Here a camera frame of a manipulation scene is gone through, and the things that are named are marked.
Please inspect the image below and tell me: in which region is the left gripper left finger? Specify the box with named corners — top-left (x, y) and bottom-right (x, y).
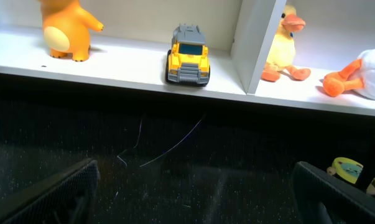
top-left (0, 157), bottom-right (101, 224)

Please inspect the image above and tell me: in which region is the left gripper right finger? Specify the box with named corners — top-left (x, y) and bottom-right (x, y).
top-left (292, 161), bottom-right (375, 224)

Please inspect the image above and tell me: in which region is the yellow rattle drum toy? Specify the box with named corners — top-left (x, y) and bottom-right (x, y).
top-left (326, 156), bottom-right (375, 196)

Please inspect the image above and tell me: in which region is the yellow rubber duck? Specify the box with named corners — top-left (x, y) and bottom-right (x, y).
top-left (37, 0), bottom-right (105, 63)

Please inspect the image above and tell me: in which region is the grey and yellow toy truck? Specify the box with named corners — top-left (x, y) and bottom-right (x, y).
top-left (165, 24), bottom-right (211, 88)

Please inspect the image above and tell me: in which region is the white plush duck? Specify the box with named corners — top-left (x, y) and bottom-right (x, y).
top-left (322, 44), bottom-right (375, 101)

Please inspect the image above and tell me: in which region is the white shelf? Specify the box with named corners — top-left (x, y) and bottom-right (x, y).
top-left (0, 0), bottom-right (375, 118)

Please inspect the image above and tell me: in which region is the yellow plush duck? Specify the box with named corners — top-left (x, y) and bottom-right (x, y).
top-left (261, 4), bottom-right (312, 83)

